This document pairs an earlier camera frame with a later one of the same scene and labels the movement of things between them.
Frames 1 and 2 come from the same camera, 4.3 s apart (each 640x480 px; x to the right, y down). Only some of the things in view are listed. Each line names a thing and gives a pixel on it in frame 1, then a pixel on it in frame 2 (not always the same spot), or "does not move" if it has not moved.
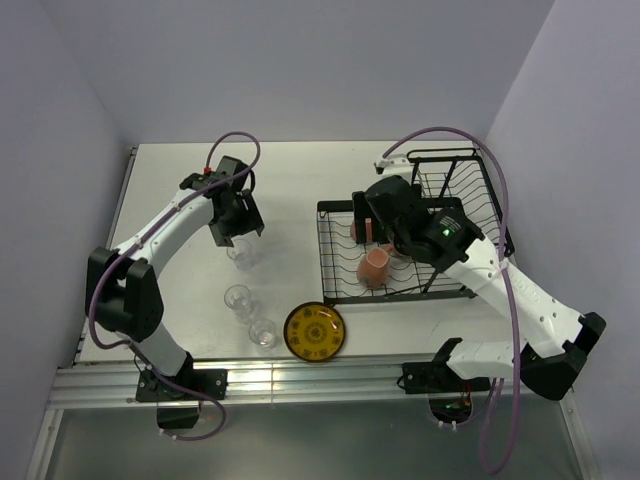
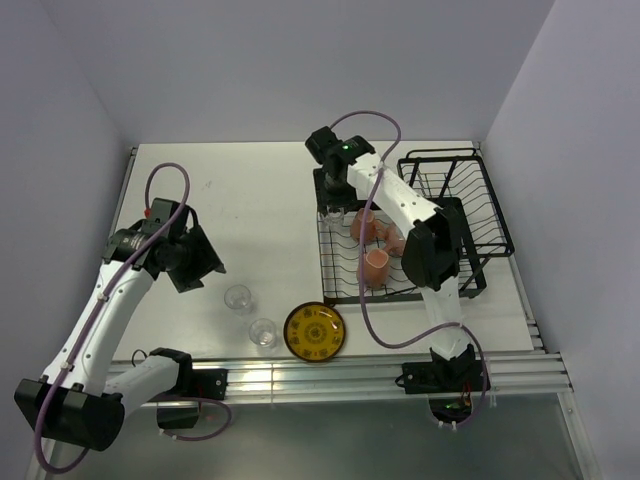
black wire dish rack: (364, 273) does not move
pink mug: (372, 268) does not move
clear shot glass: (242, 254) -> (333, 221)
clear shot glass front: (262, 333) does not move
